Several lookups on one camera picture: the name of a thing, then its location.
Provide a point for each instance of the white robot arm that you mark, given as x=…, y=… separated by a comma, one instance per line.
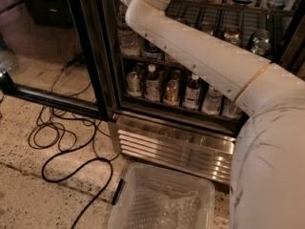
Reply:
x=267, y=187

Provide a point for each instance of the stainless steel display fridge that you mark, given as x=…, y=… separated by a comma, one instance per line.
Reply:
x=174, y=136

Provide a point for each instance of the orange can bottom shelf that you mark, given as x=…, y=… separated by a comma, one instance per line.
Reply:
x=171, y=95

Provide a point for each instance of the silver can bottom shelf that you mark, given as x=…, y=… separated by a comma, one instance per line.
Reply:
x=133, y=84

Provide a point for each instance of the blue pepsi can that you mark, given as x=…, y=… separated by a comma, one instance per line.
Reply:
x=151, y=51

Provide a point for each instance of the water bottle bottom shelf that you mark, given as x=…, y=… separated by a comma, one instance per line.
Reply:
x=212, y=102

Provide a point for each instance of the clear water bottle middle shelf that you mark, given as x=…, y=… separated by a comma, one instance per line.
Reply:
x=129, y=42

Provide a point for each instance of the open glass fridge door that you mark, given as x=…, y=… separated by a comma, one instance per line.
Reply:
x=52, y=66

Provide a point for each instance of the green soda can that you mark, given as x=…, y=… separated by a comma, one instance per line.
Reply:
x=261, y=48

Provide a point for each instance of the tea bottle white cap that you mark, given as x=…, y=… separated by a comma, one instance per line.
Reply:
x=152, y=84

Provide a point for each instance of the dark juice bottle white cap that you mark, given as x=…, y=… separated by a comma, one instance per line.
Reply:
x=192, y=92

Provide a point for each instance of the water bottle bottom right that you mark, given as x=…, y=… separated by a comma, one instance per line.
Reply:
x=231, y=110

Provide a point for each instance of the clear plastic storage bin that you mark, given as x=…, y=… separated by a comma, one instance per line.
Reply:
x=125, y=193

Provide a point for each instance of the bubble wrap sheet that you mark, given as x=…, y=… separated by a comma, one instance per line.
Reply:
x=160, y=206

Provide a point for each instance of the dark cabinet background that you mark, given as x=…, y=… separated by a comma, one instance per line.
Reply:
x=54, y=13

